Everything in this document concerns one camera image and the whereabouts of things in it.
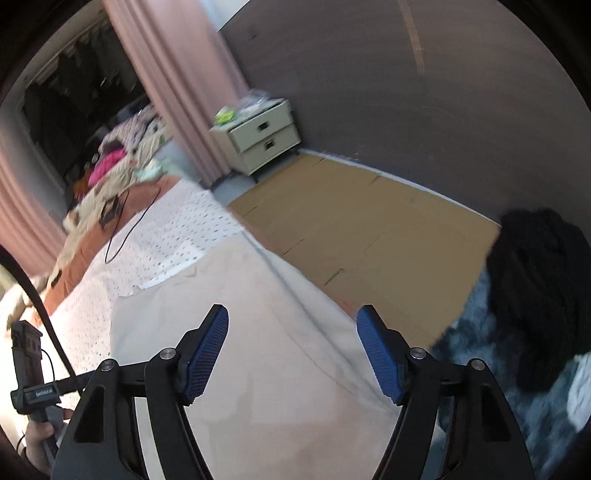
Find pile of mixed clothes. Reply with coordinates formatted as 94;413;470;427
69;102;169;204

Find clear plastic bag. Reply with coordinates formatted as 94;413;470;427
238;89;275;116

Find blue grey fuzzy blanket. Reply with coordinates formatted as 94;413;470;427
427;272;589;480

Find beige jacket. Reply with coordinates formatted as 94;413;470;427
110;233;446;480

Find flat brown cardboard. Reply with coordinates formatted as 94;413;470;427
227;154;503;349

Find beige plush pillow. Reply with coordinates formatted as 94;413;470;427
0;272;51;330

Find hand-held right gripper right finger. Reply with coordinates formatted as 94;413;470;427
356;305;536;480

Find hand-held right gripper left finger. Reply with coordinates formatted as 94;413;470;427
52;304;229;480

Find cream patterned quilt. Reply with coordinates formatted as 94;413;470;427
60;157;167;241

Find thin black cable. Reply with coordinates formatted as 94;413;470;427
104;178;163;265

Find pink garment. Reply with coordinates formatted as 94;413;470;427
88;150;127;185

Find black fuzzy cloth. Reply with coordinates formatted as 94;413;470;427
485;209;591;393

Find orange blanket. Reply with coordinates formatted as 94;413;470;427
44;178;181;315

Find white nightstand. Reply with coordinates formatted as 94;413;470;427
210;98;303;176

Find dark hanging clothes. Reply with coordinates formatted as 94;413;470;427
25;28;148;158

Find black glasses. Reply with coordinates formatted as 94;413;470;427
98;195;124;228

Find thick black gripper cable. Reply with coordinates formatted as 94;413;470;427
0;244;86;398

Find person's left hand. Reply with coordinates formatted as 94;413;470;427
22;408;75;476

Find floral bed sheet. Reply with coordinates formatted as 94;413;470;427
44;178;352;398

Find white cloth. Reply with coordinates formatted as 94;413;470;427
564;357;591;432

